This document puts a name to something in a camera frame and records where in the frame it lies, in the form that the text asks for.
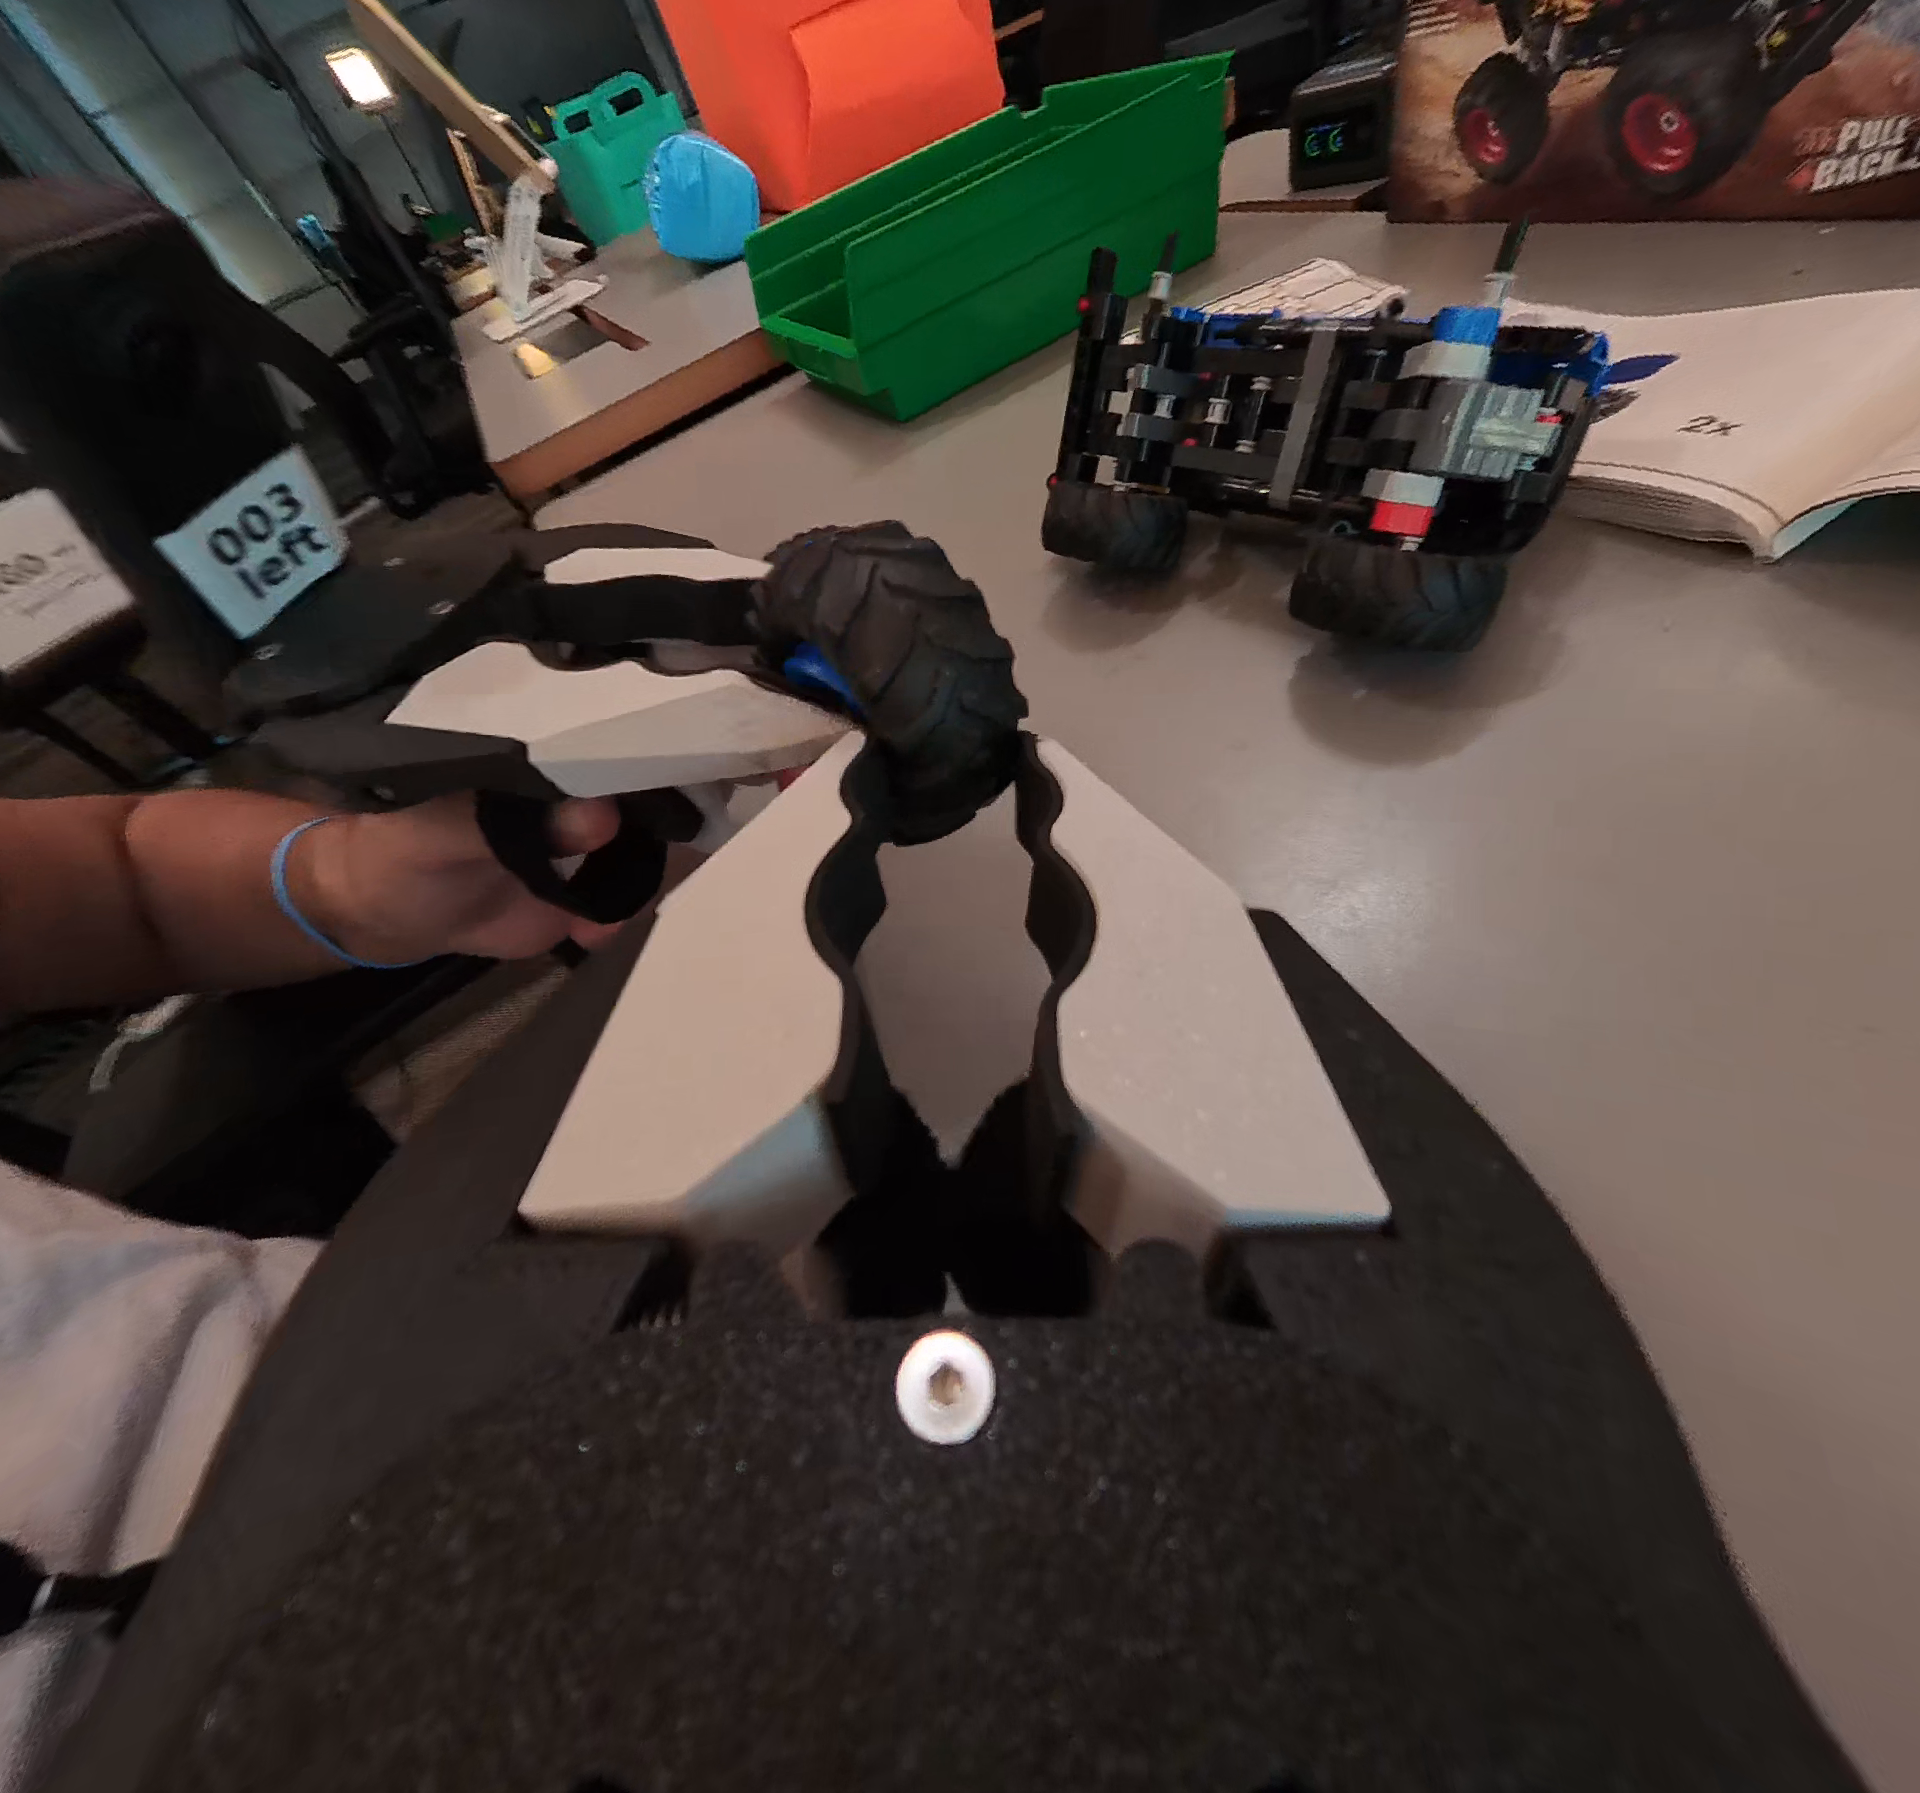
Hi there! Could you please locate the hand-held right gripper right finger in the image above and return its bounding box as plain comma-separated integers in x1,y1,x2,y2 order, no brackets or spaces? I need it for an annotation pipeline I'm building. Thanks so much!
1016,735,1392,1254

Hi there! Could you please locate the lego set box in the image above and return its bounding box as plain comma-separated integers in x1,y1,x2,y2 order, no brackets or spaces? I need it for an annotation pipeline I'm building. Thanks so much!
1387,0,1920,223

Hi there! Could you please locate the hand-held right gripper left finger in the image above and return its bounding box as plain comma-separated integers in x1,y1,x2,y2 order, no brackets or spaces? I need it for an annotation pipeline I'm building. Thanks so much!
513,732,903,1247

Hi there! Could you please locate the person's left hand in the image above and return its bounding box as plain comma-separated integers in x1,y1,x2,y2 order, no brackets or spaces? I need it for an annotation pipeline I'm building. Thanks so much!
128,791,664,976

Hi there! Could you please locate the green plastic bin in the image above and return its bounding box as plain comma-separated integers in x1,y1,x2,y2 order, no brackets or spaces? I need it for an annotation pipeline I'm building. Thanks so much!
747,98,1052,376
810,55,1235,422

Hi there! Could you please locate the black office chair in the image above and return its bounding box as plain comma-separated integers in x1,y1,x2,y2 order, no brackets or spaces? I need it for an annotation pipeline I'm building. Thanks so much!
299,218,497,506

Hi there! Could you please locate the wooden board on white stand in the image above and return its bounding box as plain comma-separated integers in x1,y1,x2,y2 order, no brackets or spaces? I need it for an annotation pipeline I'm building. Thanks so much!
332,0,610,325

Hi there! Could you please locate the black lego truck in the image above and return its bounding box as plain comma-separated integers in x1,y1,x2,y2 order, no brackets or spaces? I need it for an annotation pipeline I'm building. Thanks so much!
1040,221,1615,654

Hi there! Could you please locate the grey side table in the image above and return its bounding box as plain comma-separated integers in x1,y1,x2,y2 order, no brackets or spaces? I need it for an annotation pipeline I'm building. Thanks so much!
452,224,799,506

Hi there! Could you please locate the black toy wheel blue rim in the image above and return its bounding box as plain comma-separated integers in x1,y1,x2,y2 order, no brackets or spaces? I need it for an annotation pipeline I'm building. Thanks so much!
751,521,1033,848

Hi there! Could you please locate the blue wristband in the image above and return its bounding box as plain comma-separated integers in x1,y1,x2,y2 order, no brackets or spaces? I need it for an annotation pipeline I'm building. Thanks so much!
270,815,437,971

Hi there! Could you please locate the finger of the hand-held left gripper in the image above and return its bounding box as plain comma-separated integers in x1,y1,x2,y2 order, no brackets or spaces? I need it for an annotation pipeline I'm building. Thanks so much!
379,657,874,800
522,542,785,654

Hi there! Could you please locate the orange plastic container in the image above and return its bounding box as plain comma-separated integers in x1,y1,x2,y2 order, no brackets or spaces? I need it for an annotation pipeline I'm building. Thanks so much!
645,0,1008,214

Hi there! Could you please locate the lego instruction booklet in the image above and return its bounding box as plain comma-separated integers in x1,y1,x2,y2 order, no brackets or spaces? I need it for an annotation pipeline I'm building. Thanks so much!
1500,300,1920,562

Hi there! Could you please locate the blue round cushion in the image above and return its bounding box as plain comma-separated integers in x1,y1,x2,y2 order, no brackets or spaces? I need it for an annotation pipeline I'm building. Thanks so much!
649,131,756,266

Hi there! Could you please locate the teal carry bag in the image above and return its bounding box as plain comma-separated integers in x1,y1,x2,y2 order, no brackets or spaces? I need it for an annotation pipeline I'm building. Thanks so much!
543,74,691,250

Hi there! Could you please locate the black device green display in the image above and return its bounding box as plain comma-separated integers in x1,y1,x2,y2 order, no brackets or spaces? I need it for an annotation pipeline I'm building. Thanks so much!
1291,60,1396,189

